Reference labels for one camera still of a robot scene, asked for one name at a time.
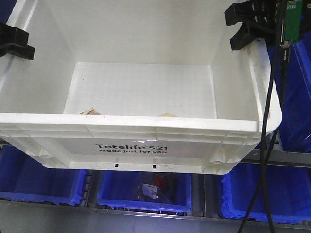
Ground grey smiley plush ball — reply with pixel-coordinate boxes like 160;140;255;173
80;108;100;115

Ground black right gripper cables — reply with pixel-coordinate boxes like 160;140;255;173
238;0;292;233

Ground blue bin upper right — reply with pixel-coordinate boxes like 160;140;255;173
279;32;311;152

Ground blue bin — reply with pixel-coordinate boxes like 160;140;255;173
279;32;311;152
97;171;192;213
0;146;86;206
218;163;311;224

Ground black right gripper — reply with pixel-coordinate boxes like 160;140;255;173
224;0;311;51

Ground blue bin lower right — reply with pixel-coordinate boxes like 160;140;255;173
218;163;311;224

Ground white Totelife plastic crate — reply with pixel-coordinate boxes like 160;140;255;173
0;0;271;175

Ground clear bag of parts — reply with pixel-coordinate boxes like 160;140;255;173
135;172;179;204

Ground yellow plush burger toy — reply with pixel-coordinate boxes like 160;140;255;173
159;113;177;117

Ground blue bin lower left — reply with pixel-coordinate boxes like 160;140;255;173
0;146;86;206

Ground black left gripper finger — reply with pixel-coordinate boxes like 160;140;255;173
0;44;35;60
0;22;29;47

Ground blue bin lower middle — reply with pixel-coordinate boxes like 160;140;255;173
97;171;192;213

